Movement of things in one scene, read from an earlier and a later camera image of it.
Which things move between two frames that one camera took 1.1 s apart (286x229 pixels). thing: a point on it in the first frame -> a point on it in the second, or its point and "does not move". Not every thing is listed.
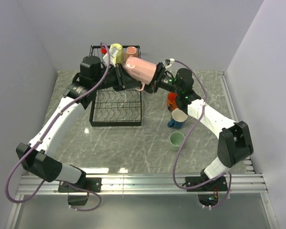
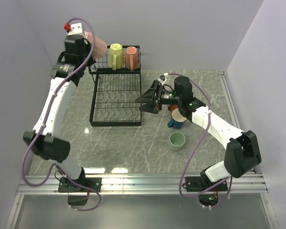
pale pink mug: (143, 71) -> (100, 47)
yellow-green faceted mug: (119, 55) does not move
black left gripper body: (114, 78) -> (88, 51)
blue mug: (178, 119) does not move
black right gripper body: (161, 81) -> (163, 98)
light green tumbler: (176, 140) does not move
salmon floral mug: (131, 51) does not move
